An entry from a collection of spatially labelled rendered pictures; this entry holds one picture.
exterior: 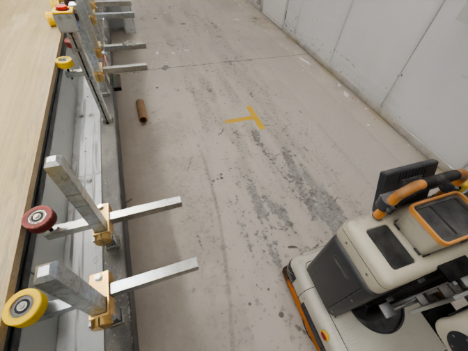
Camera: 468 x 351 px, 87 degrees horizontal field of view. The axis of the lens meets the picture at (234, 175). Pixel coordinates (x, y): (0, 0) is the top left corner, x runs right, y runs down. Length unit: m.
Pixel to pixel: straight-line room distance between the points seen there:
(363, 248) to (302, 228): 0.95
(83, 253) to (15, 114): 0.64
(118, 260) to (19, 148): 0.55
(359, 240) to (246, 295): 0.86
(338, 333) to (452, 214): 0.71
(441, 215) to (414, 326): 0.71
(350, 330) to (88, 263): 1.17
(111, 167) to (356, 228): 1.05
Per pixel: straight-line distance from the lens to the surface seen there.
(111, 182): 1.19
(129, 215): 0.92
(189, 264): 0.78
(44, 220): 0.91
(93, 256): 1.12
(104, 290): 0.80
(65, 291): 0.61
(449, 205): 1.13
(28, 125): 1.29
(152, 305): 1.65
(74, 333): 1.06
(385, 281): 0.97
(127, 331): 0.92
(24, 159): 1.13
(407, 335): 1.58
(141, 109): 2.66
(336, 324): 1.42
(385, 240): 1.02
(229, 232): 1.76
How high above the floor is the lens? 1.57
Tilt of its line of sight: 50 degrees down
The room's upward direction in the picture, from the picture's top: 6 degrees clockwise
